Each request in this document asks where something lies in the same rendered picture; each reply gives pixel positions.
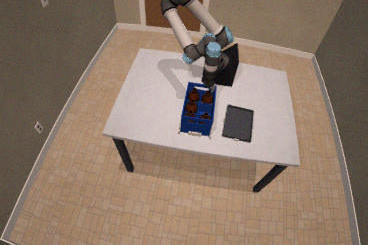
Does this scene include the blue divided crate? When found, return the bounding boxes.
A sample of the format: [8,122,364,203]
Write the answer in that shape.
[180,85,216,136]

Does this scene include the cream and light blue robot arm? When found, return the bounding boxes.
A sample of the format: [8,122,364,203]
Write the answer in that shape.
[161,0,234,71]

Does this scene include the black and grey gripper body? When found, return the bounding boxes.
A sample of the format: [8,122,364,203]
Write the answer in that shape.
[201,58,225,88]

